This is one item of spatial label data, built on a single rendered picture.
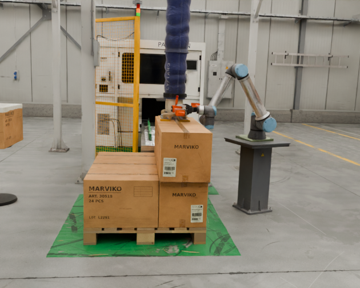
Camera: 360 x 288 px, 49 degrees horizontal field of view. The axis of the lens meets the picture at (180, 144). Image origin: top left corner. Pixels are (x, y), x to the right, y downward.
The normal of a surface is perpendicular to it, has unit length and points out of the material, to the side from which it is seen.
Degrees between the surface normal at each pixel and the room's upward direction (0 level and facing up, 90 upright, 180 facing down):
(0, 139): 90
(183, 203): 90
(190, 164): 90
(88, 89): 90
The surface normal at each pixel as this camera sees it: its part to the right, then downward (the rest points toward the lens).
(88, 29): 0.10, 0.17
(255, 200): 0.45, 0.16
